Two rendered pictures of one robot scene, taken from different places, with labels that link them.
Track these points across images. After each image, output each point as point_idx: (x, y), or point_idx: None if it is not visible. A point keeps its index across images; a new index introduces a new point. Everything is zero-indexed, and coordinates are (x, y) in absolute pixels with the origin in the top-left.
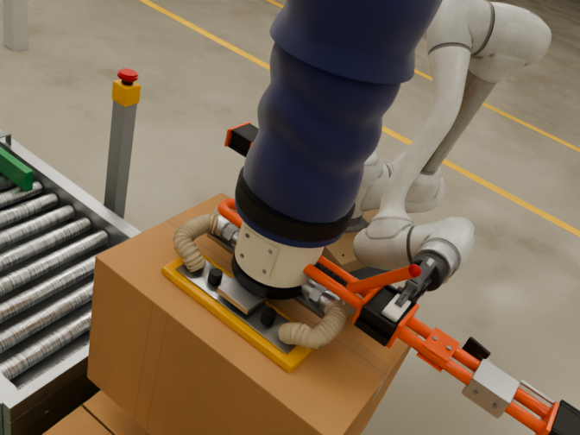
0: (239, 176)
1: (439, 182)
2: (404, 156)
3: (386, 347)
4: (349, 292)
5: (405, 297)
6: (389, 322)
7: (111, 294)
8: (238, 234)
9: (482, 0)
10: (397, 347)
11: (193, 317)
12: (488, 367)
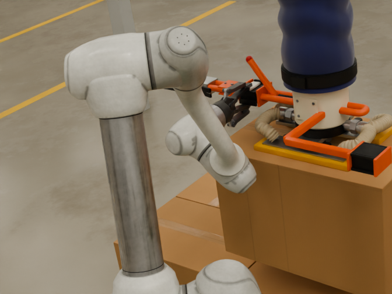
0: (356, 59)
1: (112, 293)
2: (223, 126)
3: (242, 133)
4: (277, 90)
5: (246, 84)
6: (257, 79)
7: None
8: (350, 120)
9: (155, 31)
10: (235, 135)
11: (363, 121)
12: (206, 81)
